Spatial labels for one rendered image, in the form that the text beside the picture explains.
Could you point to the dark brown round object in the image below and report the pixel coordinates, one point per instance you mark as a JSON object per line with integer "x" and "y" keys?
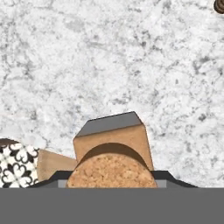
{"x": 219, "y": 6}

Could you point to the tan wooden block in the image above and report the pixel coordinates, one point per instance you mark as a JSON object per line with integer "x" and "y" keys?
{"x": 52, "y": 164}

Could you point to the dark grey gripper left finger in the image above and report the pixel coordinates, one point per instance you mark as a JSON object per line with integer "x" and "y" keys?
{"x": 59, "y": 178}

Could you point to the round cork stopper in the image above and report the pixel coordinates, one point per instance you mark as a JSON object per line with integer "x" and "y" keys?
{"x": 111, "y": 171}

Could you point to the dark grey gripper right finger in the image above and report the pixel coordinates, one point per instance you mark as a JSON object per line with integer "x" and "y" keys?
{"x": 166, "y": 178}

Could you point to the tan box with grey lid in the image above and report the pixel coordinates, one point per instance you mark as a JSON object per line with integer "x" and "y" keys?
{"x": 116, "y": 132}

